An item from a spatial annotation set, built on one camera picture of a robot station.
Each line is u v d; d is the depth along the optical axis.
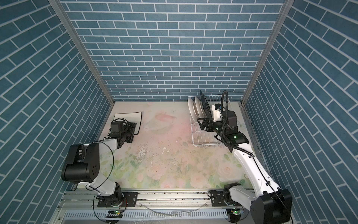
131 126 0.88
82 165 0.47
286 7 0.71
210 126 0.68
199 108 0.99
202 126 0.69
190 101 1.02
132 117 1.10
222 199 0.74
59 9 0.71
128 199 0.74
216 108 0.67
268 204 0.37
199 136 0.68
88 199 0.75
